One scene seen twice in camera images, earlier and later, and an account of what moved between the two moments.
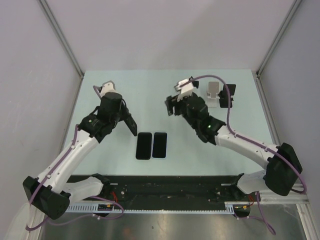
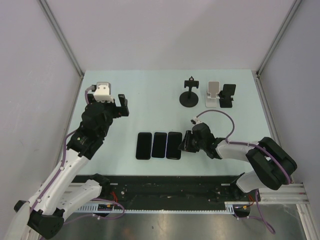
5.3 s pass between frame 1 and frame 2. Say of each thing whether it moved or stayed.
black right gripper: moved
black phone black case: stayed
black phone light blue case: stayed
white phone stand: stayed
